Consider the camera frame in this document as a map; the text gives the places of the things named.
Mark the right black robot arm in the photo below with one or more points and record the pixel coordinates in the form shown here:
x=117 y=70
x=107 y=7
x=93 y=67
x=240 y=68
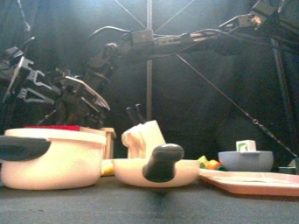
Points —
x=202 y=38

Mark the wooden toy box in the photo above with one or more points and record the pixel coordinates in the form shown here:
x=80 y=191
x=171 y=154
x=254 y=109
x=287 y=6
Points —
x=108 y=140

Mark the cream toy knife block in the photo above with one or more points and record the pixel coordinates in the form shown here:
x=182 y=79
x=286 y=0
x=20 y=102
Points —
x=146 y=140

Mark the yellow orange toy food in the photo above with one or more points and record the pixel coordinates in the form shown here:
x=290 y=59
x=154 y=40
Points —
x=107 y=168

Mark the green toy food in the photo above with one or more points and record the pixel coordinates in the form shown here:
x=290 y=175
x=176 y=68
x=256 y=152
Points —
x=202 y=162

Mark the orange toy fruit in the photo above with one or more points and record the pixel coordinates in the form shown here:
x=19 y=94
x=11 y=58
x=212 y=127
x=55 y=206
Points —
x=212 y=165

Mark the white green toy carton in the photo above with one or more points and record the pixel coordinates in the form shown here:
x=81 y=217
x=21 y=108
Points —
x=246 y=145

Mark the grey blue toy bowl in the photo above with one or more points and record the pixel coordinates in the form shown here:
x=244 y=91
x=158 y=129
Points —
x=244 y=162

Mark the pink toy cutting board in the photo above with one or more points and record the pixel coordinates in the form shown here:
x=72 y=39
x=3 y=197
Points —
x=252 y=182

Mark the metal frame pole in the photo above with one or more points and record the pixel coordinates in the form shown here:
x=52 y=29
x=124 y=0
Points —
x=148 y=87

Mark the dark frame corner post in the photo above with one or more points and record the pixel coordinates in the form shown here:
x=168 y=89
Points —
x=282 y=93

